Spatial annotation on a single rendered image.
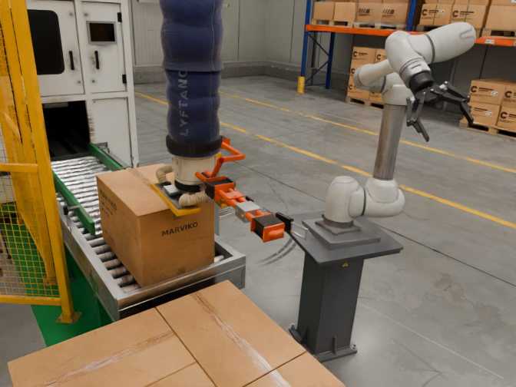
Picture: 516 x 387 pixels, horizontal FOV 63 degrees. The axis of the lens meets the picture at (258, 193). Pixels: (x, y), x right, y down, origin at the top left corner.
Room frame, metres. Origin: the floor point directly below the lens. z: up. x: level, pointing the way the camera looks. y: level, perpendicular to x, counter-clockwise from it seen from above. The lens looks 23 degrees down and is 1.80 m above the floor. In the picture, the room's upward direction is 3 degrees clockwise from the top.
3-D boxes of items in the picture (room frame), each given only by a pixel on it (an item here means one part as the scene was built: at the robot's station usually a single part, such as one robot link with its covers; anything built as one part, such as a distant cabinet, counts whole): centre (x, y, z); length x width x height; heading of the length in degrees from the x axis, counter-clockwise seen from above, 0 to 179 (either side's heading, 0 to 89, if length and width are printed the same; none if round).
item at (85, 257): (2.47, 1.30, 0.50); 2.31 x 0.05 x 0.19; 38
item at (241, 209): (1.29, 0.03, 1.18); 0.07 x 0.07 x 0.04; 32
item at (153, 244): (2.03, 0.56, 0.75); 0.60 x 0.40 x 0.40; 38
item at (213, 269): (1.74, 0.33, 0.58); 0.70 x 0.03 x 0.06; 128
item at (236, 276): (1.74, 0.33, 0.48); 0.70 x 0.03 x 0.15; 128
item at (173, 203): (1.63, 0.36, 1.08); 0.34 x 0.10 x 0.05; 32
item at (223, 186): (1.47, 0.14, 1.19); 0.10 x 0.08 x 0.06; 122
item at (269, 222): (1.17, -0.03, 1.19); 0.08 x 0.07 x 0.05; 32
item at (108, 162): (3.11, 1.05, 0.60); 1.60 x 0.10 x 0.09; 38
